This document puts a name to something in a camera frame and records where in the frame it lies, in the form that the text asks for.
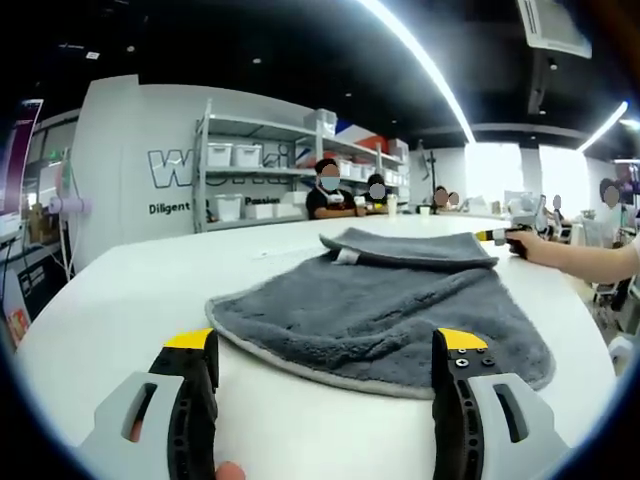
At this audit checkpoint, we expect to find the black tripod stand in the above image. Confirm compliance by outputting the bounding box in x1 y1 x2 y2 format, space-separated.
419 144 441 206

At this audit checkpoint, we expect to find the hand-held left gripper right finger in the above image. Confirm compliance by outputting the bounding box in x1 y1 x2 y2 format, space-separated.
431 327 571 480

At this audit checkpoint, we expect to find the white table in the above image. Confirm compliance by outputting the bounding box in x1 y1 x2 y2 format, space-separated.
14 213 617 480

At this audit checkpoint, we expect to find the grey metal shelving rack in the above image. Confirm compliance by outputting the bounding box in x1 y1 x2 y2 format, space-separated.
192 98 411 234

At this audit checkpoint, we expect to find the grey towel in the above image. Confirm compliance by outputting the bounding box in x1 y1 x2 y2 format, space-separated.
205 227 557 401

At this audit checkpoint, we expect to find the black cabinet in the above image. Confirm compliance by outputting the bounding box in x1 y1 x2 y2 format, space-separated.
2 249 76 321

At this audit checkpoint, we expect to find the ceiling air conditioner unit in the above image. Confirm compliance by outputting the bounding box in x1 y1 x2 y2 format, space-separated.
514 0 594 56

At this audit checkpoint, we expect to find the person's left hand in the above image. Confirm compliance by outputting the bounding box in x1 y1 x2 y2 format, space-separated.
214 460 246 480

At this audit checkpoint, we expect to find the computer monitor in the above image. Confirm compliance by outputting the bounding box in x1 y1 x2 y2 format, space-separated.
0 98 45 216

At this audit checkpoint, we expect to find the ceiling light strip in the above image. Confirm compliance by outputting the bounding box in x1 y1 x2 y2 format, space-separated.
577 101 630 151
357 0 476 144

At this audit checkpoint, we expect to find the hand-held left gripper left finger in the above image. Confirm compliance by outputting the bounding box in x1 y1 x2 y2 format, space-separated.
77 327 221 480

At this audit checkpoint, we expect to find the group of white storage boxes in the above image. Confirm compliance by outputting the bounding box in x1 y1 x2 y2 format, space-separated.
205 108 410 221

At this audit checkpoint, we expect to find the orange printed carton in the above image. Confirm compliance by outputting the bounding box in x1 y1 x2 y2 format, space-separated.
5 307 31 347

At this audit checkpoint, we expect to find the purple rolled mat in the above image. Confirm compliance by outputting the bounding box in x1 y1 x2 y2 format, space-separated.
48 195 94 215

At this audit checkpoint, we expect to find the person's right hand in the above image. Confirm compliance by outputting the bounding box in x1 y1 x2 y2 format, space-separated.
505 230 546 262

